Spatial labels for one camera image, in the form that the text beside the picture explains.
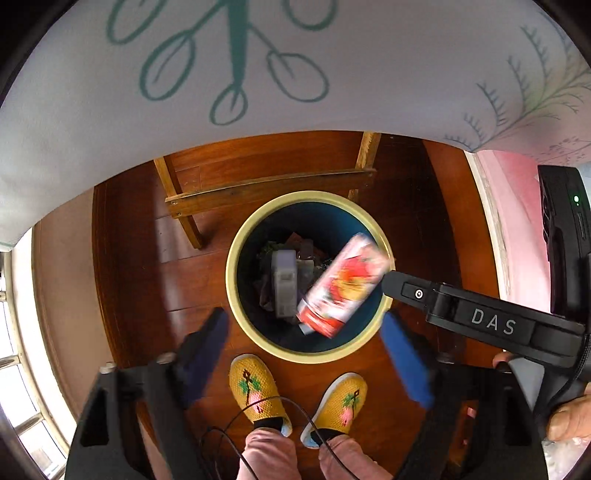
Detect red pink carton box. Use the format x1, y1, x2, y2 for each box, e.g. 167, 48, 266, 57
297, 234, 391, 338

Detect clear plastic bottle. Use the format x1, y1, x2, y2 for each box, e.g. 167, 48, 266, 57
297, 240, 315, 290

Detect round trash bin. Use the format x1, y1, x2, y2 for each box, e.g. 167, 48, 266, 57
225, 191, 394, 364

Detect person right hand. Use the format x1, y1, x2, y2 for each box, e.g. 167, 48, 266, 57
491, 350, 591, 444

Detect left yellow slipper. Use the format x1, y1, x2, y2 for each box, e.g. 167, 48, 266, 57
228, 354, 293, 437

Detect yellow slipper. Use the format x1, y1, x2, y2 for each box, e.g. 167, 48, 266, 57
301, 372, 368, 449
228, 354, 293, 437

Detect right yellow slipper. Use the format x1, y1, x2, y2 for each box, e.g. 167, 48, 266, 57
301, 372, 368, 449

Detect pink trouser legs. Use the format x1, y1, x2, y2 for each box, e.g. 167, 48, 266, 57
236, 428, 394, 479

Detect window metal grille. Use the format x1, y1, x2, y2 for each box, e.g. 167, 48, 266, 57
1, 247, 75, 479

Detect pink bed sheet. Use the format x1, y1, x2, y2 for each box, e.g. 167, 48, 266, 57
466, 150, 551, 312

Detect leaf print tablecloth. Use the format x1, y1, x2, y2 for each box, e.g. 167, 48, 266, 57
1, 1, 590, 251

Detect black cable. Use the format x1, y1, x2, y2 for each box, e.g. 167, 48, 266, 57
197, 395, 362, 480

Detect wooden table frame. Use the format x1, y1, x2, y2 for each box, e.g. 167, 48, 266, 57
153, 130, 382, 249

